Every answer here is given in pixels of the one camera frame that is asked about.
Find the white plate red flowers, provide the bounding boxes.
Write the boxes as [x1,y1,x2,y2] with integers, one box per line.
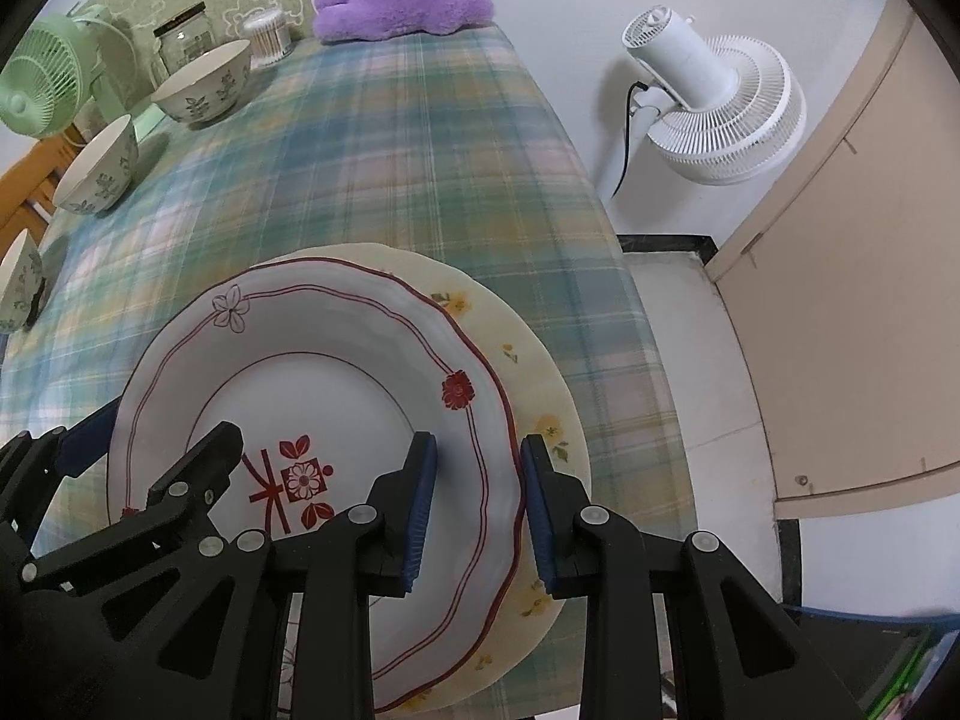
[107,257,523,712]

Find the ceramic bowl leaf pattern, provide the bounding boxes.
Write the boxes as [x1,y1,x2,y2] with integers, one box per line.
[53,114,139,215]
[151,39,251,125]
[0,229,46,335]

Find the cream plate yellow flowers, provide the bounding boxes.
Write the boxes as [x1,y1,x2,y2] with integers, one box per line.
[298,242,590,718]

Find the wooden chair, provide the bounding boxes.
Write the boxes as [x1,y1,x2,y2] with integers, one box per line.
[0,124,86,254]

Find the beige door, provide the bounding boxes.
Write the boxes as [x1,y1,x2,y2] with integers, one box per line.
[709,0,958,520]

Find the green desk fan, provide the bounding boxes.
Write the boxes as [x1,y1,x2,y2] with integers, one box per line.
[2,5,140,140]

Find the plaid tablecloth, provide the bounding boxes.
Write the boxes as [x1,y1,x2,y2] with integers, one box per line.
[2,28,695,538]

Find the glass jar black lid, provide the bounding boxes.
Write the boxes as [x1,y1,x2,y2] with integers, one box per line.
[149,2,218,86]

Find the white floor fan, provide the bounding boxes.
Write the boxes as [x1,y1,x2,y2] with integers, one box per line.
[622,5,807,185]

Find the cotton swab container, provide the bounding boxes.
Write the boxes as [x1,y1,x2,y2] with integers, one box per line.
[239,5,293,68]

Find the black fan cable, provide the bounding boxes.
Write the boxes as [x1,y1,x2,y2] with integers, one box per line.
[608,79,662,200]

